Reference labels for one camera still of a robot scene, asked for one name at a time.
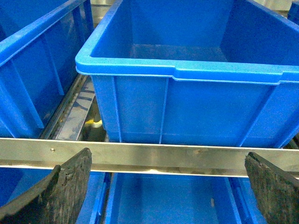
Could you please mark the right blue bin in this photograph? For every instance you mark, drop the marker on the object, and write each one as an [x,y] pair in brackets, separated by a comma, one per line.
[293,14]

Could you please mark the steel roller track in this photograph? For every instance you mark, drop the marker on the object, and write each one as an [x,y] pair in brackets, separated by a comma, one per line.
[69,119]

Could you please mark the steel front shelf rail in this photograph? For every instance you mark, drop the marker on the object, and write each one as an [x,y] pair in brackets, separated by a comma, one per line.
[143,158]

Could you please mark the left blue bin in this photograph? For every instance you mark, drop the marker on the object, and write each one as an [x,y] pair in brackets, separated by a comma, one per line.
[39,40]

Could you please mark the lower shelf blue bin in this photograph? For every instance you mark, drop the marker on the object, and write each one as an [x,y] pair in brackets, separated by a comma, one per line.
[124,198]

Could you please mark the empty middle blue bin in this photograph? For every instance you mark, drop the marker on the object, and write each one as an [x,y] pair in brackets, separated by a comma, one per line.
[195,72]

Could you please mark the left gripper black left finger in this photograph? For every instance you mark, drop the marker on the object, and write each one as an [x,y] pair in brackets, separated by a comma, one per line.
[56,199]

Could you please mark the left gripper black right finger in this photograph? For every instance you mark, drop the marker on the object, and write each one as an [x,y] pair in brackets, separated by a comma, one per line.
[276,191]

